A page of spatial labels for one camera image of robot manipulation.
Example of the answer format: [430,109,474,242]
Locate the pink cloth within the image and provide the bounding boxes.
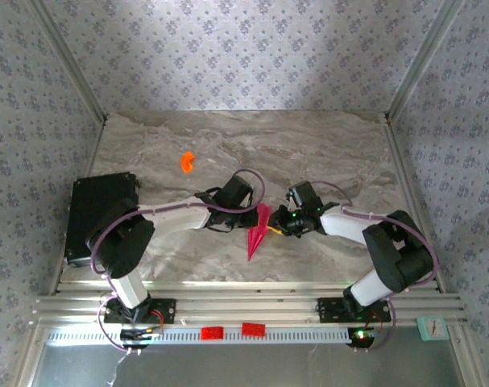
[247,203,274,262]

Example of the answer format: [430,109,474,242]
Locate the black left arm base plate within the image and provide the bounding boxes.
[103,298,177,326]

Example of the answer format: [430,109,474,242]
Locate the grey metal sheet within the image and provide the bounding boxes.
[28,342,469,387]

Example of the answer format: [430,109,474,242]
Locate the black box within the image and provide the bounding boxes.
[64,172,143,267]

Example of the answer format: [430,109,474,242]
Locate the aluminium frame post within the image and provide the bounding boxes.
[387,0,469,120]
[26,0,109,124]

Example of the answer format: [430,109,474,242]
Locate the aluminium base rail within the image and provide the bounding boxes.
[32,280,469,327]

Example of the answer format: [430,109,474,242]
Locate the white slotted cable duct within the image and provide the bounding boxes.
[46,327,356,346]

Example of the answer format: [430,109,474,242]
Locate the orange curved plastic piece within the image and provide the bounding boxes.
[180,151,197,174]

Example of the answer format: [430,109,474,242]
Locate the small teal clock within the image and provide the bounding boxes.
[416,315,449,343]

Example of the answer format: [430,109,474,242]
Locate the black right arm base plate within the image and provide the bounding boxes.
[317,297,392,323]

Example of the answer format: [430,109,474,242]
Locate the aluminium side rail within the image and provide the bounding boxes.
[383,112,446,293]
[48,116,108,298]

